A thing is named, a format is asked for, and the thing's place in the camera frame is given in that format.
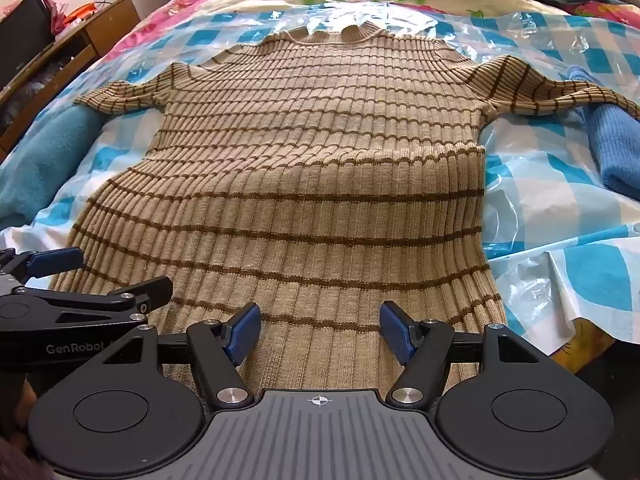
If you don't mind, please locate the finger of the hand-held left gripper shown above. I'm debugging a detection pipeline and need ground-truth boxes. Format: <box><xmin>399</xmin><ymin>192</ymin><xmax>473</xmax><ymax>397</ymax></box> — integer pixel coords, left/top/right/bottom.
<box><xmin>0</xmin><ymin>247</ymin><xmax>85</xmax><ymax>291</ymax></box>
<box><xmin>0</xmin><ymin>276</ymin><xmax>174</xmax><ymax>331</ymax></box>

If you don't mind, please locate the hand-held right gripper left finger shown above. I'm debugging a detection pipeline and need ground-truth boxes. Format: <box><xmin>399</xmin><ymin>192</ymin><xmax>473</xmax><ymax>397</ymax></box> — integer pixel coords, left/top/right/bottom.
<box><xmin>101</xmin><ymin>302</ymin><xmax>263</xmax><ymax>408</ymax></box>

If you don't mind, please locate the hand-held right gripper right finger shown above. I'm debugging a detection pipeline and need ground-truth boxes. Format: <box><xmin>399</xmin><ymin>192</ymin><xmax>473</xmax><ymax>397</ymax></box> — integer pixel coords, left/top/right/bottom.
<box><xmin>379</xmin><ymin>300</ymin><xmax>550</xmax><ymax>408</ymax></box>

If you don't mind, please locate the beige striped ribbed sweater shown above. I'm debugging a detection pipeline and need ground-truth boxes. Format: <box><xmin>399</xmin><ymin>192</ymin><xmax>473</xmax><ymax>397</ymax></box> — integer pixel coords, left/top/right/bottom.
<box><xmin>50</xmin><ymin>25</ymin><xmax>640</xmax><ymax>392</ymax></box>

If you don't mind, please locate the person's left forearm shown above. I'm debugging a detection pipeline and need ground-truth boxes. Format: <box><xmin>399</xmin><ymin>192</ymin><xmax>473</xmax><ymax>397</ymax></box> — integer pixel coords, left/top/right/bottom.
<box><xmin>0</xmin><ymin>430</ymin><xmax>58</xmax><ymax>480</ymax></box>

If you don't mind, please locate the teal fleece cloth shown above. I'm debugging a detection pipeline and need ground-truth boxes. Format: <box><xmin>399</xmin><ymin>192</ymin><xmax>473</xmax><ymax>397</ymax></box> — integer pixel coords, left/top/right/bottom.
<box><xmin>0</xmin><ymin>107</ymin><xmax>109</xmax><ymax>229</ymax></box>

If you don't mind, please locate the blue checkered plastic sheet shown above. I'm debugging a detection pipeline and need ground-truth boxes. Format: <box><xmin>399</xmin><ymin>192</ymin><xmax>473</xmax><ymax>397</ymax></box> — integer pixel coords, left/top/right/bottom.
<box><xmin>0</xmin><ymin>2</ymin><xmax>640</xmax><ymax>356</ymax></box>

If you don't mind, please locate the wooden cabinet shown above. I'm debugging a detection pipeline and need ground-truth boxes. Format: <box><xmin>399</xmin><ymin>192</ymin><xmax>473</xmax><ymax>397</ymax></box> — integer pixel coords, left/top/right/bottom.
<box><xmin>0</xmin><ymin>0</ymin><xmax>144</xmax><ymax>161</ymax></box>

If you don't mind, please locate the black monitor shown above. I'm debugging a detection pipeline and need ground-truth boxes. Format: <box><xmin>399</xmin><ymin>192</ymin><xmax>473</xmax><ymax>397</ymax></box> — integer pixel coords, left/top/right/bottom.
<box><xmin>0</xmin><ymin>0</ymin><xmax>57</xmax><ymax>92</ymax></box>

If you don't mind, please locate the orange object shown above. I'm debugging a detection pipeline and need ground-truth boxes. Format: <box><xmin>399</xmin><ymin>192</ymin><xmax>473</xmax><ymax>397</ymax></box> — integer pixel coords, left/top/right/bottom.
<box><xmin>64</xmin><ymin>4</ymin><xmax>98</xmax><ymax>25</ymax></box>

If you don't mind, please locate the blue knit garment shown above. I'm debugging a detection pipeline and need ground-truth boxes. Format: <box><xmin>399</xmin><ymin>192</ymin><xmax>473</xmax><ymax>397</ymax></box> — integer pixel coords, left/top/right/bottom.
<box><xmin>567</xmin><ymin>65</ymin><xmax>640</xmax><ymax>202</ymax></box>

